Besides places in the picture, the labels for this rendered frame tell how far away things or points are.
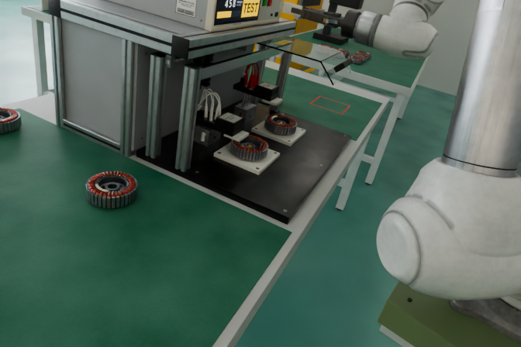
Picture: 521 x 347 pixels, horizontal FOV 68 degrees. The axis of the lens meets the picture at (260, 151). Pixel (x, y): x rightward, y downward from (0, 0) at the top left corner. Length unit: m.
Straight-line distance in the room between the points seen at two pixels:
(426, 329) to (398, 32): 0.71
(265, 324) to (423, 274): 1.17
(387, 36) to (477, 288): 0.69
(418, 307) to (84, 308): 0.58
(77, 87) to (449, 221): 0.99
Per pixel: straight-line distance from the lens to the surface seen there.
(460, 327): 0.82
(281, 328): 1.71
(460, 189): 0.60
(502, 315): 0.85
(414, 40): 1.11
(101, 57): 1.10
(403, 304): 0.79
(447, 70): 6.34
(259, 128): 1.32
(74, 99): 1.23
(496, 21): 0.63
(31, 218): 0.93
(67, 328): 0.72
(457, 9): 6.27
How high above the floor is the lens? 1.31
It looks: 27 degrees down
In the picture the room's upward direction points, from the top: 12 degrees clockwise
